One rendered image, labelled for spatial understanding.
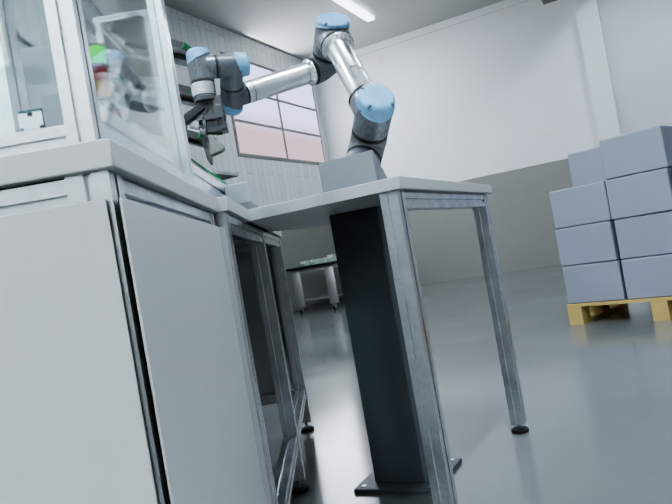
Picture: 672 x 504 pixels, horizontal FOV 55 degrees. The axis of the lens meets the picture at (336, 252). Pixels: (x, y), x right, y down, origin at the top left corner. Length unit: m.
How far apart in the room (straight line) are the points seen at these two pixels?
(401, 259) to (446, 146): 9.55
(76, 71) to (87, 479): 0.42
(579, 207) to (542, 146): 6.28
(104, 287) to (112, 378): 0.09
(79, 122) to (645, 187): 3.79
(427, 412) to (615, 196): 2.99
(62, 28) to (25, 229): 0.22
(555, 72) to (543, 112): 0.62
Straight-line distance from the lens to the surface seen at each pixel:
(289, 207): 1.59
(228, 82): 2.17
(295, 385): 2.78
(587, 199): 4.40
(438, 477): 1.59
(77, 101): 0.76
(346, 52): 2.20
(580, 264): 4.47
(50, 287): 0.71
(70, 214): 0.71
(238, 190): 1.87
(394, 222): 1.50
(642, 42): 10.76
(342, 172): 1.95
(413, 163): 11.18
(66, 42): 0.78
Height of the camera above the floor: 0.70
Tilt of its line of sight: 1 degrees up
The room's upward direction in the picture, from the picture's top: 10 degrees counter-clockwise
